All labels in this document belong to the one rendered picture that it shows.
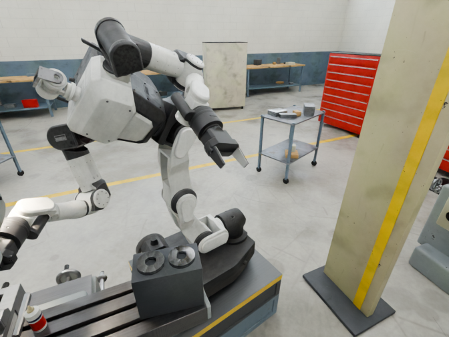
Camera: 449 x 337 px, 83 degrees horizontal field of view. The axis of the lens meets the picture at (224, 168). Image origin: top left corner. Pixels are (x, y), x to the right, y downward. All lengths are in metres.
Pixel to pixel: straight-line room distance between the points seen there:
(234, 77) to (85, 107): 5.89
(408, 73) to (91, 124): 1.42
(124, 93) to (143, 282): 0.61
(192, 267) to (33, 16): 7.78
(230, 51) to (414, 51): 5.38
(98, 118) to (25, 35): 7.36
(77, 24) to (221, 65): 3.80
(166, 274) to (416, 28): 1.48
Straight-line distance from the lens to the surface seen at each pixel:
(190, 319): 1.03
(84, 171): 1.16
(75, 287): 1.49
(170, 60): 1.00
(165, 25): 8.36
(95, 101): 0.94
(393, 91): 1.60
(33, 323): 1.11
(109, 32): 0.94
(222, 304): 1.64
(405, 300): 2.53
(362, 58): 5.38
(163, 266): 0.90
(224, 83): 6.66
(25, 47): 8.31
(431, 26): 1.54
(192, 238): 1.49
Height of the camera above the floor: 1.76
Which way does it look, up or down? 28 degrees down
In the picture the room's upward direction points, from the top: straight up
